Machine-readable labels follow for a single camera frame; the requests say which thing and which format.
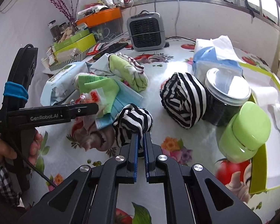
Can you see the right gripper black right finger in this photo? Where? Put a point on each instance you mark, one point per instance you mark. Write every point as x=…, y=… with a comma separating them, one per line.
x=192, y=193

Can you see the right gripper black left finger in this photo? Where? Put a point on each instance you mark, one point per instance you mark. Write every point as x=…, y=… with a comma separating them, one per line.
x=88, y=195

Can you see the red snack packet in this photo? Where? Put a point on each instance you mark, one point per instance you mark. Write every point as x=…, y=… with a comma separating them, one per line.
x=95, y=97

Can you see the small black white striped sock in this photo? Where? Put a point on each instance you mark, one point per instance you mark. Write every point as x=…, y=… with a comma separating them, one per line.
x=132, y=119

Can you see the large black white striped roll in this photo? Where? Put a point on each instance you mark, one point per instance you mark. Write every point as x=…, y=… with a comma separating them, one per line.
x=184, y=99

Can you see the blue face mask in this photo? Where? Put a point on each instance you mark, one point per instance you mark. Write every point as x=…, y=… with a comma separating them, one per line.
x=125, y=96

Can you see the green white cloth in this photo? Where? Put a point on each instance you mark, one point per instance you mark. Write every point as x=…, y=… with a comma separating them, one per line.
x=127, y=68

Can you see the wet wipes pack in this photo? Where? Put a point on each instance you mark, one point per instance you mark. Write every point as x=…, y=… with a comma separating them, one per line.
x=61, y=85

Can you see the lime green cardboard box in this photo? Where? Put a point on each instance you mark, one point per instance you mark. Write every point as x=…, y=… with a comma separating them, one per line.
x=265, y=173

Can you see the green plastic jar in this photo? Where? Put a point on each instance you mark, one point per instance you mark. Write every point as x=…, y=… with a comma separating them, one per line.
x=246, y=132

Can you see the green gift boxes stack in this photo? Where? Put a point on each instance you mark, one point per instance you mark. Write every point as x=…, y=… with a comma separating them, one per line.
x=75, y=52

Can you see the dark jar clear lid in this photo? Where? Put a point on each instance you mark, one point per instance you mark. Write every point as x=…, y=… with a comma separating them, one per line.
x=226, y=93

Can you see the black tablet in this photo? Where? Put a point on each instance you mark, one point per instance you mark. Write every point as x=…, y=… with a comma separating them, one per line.
x=111, y=49

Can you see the dried purple flower branches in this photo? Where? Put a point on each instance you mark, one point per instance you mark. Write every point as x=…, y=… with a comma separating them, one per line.
x=60, y=2

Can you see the orange lidded storage box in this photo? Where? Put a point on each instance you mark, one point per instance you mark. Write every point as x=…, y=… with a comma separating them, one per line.
x=104, y=25

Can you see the blue tissue pack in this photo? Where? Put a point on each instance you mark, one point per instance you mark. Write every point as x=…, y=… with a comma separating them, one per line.
x=214, y=53

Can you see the grey space heater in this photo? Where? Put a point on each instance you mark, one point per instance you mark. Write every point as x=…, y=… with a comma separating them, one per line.
x=146, y=31

